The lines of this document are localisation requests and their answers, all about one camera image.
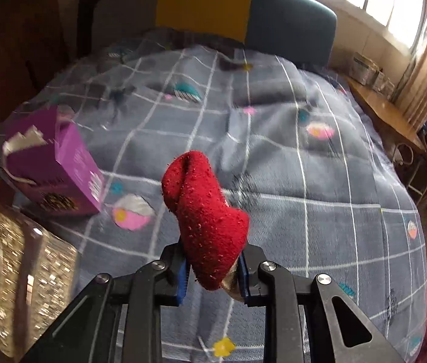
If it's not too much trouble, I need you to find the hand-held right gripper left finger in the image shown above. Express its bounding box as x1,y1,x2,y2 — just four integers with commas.
21,244,191,363

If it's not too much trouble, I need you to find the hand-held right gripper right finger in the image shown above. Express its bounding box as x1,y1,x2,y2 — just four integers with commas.
237,245,405,363

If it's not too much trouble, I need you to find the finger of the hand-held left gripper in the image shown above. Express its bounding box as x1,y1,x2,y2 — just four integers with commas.
12,228,45,350

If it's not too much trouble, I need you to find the red fuzzy sock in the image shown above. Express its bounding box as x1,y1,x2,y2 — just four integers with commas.
161,151,251,292

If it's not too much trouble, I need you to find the ornate gold tissue box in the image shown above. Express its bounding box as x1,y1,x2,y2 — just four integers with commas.
0,204,79,361

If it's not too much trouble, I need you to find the purple tissue box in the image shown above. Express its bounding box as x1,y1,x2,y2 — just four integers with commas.
3,105,105,218

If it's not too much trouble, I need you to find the grey checked printed blanket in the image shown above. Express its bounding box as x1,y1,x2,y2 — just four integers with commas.
0,32,427,363

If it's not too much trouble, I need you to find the wooden bedside table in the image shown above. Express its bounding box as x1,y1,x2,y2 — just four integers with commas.
345,77,426,152

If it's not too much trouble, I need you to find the small white carton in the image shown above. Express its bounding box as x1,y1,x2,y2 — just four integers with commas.
372,70,396,92

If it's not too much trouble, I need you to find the wooden wardrobe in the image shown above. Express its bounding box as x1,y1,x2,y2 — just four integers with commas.
0,0,86,137

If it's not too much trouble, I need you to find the grey yellow blue headboard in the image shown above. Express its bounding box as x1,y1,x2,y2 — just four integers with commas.
92,0,338,69

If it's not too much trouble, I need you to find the window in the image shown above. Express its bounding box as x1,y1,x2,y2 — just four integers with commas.
289,0,427,54

